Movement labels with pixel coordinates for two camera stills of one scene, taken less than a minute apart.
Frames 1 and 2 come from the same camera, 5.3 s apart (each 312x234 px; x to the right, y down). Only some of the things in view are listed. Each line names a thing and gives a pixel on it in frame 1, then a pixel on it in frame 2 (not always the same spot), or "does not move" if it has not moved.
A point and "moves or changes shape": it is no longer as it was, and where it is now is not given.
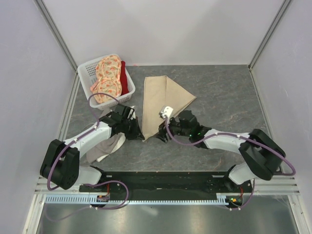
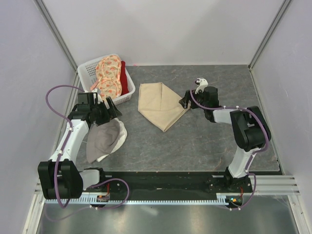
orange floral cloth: [108, 85] does not move
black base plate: [166, 184] does not move
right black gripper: [162, 132] -> [184, 101]
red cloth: [125, 83] does not move
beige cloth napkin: [160, 91] moves or changes shape
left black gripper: [136, 134] -> [109, 114]
